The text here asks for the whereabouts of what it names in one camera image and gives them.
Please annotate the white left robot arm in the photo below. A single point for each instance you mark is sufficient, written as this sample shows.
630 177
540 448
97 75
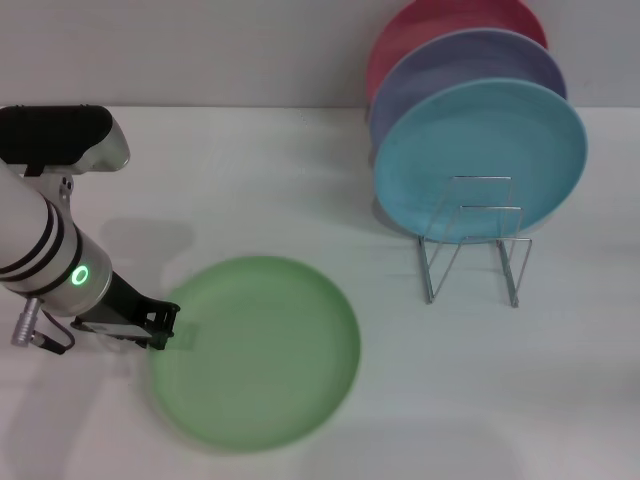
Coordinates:
40 240

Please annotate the purple plate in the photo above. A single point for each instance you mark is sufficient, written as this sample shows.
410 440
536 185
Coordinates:
470 60

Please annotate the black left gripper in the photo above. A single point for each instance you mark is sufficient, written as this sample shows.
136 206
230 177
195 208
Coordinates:
117 310

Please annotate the red plate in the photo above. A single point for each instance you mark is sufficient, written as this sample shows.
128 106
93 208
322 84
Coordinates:
430 25

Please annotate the light blue plate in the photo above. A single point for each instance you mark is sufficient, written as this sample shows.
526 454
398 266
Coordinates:
480 145

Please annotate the green plate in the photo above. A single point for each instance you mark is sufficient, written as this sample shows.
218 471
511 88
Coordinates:
260 360

